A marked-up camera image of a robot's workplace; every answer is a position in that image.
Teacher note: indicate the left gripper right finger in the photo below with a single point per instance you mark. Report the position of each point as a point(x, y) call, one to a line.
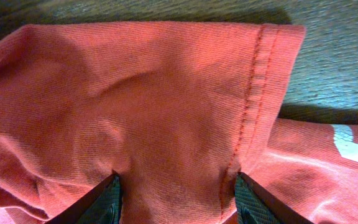
point(256, 205)

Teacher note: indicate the orange t-shirt with white logo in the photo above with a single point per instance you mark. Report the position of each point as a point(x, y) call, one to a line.
point(176, 109)

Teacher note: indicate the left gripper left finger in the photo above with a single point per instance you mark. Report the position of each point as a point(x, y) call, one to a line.
point(101, 205)

